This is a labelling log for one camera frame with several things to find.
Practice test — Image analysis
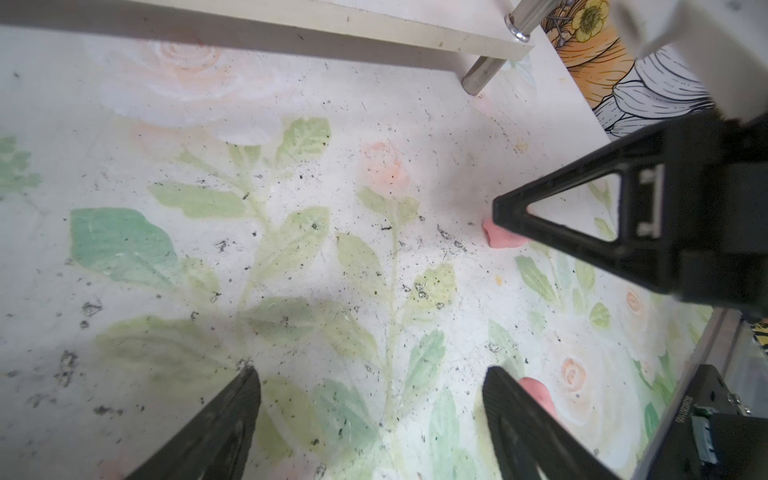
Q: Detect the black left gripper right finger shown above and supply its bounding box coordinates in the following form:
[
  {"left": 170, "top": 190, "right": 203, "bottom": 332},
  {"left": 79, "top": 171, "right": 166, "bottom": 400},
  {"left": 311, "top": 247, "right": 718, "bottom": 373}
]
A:
[{"left": 482, "top": 366, "right": 616, "bottom": 479}]

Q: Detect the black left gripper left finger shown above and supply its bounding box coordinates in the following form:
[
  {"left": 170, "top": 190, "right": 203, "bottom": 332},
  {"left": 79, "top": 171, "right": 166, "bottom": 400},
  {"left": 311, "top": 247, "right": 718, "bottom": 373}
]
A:
[{"left": 128, "top": 365, "right": 261, "bottom": 479}]

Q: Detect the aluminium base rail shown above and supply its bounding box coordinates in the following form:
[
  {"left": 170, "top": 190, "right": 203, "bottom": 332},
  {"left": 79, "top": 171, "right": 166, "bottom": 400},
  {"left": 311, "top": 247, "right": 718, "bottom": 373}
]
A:
[{"left": 631, "top": 308, "right": 741, "bottom": 480}]

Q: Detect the white two-tier shelf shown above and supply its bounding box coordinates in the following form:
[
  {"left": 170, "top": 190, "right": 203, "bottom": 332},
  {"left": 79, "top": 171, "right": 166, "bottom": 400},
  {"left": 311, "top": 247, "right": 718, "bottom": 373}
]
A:
[{"left": 1, "top": 1, "right": 558, "bottom": 95}]

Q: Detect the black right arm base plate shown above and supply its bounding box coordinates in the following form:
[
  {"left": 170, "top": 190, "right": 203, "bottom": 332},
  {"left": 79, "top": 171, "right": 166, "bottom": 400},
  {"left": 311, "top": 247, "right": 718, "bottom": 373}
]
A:
[{"left": 648, "top": 365, "right": 767, "bottom": 480}]

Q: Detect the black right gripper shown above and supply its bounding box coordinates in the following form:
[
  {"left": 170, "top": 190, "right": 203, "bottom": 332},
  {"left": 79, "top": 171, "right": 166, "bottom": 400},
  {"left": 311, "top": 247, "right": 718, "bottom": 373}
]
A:
[{"left": 492, "top": 114, "right": 767, "bottom": 315}]

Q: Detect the pink pig toy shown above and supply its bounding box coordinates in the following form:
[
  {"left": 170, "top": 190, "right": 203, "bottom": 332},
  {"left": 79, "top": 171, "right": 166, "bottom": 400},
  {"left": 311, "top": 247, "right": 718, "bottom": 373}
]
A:
[
  {"left": 482, "top": 218, "right": 529, "bottom": 249},
  {"left": 519, "top": 377, "right": 558, "bottom": 420}
]

